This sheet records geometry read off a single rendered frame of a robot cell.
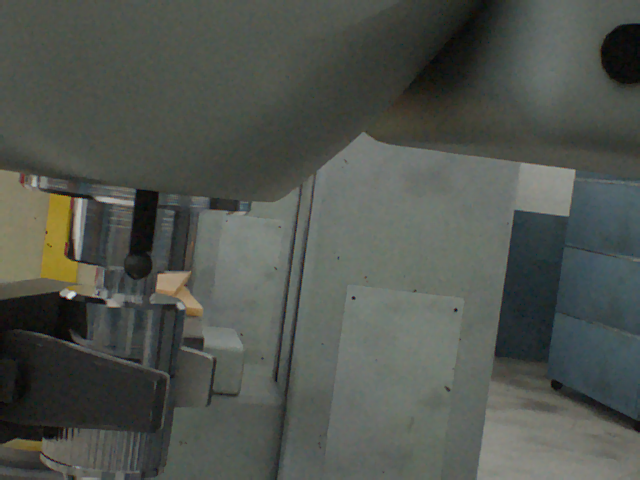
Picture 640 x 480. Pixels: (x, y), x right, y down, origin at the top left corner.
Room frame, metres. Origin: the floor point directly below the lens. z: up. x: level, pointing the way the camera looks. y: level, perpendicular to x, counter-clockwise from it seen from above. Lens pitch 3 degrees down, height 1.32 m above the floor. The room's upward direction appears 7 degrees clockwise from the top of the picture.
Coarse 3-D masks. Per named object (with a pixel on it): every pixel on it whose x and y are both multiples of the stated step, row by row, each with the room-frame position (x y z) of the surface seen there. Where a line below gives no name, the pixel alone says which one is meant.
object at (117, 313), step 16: (64, 288) 0.46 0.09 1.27; (80, 288) 0.46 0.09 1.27; (64, 304) 0.45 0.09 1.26; (80, 304) 0.44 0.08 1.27; (96, 304) 0.44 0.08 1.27; (112, 304) 0.44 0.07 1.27; (128, 304) 0.44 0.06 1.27; (144, 304) 0.44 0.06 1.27; (160, 304) 0.45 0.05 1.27; (176, 304) 0.45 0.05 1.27; (80, 320) 0.44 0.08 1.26; (96, 320) 0.44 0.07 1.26; (112, 320) 0.44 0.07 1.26; (128, 320) 0.44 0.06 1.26; (144, 320) 0.44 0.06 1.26; (160, 320) 0.44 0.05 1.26; (176, 320) 0.45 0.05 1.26
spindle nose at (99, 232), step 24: (72, 216) 0.45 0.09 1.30; (96, 216) 0.44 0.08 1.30; (120, 216) 0.44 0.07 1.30; (168, 216) 0.44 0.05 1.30; (192, 216) 0.45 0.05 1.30; (72, 240) 0.45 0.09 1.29; (96, 240) 0.44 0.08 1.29; (120, 240) 0.44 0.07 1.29; (168, 240) 0.44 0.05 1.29; (192, 240) 0.46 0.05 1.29; (96, 264) 0.44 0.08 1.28; (120, 264) 0.44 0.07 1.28; (168, 264) 0.44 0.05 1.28
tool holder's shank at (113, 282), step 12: (96, 276) 0.46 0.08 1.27; (108, 276) 0.45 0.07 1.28; (120, 276) 0.45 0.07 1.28; (156, 276) 0.46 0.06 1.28; (96, 288) 0.45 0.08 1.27; (108, 288) 0.45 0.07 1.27; (120, 288) 0.45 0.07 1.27; (132, 288) 0.45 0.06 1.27; (144, 288) 0.45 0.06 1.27; (156, 288) 0.46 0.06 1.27
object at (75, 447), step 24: (72, 336) 0.44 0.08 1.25; (96, 336) 0.44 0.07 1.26; (120, 336) 0.44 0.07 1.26; (144, 336) 0.44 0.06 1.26; (168, 336) 0.45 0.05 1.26; (144, 360) 0.44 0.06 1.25; (168, 360) 0.45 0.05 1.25; (168, 408) 0.45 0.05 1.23; (48, 432) 0.45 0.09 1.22; (72, 432) 0.44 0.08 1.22; (96, 432) 0.44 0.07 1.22; (120, 432) 0.44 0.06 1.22; (168, 432) 0.46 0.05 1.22; (48, 456) 0.45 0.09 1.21; (72, 456) 0.44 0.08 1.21; (96, 456) 0.44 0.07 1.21; (120, 456) 0.44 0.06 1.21; (144, 456) 0.44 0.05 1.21
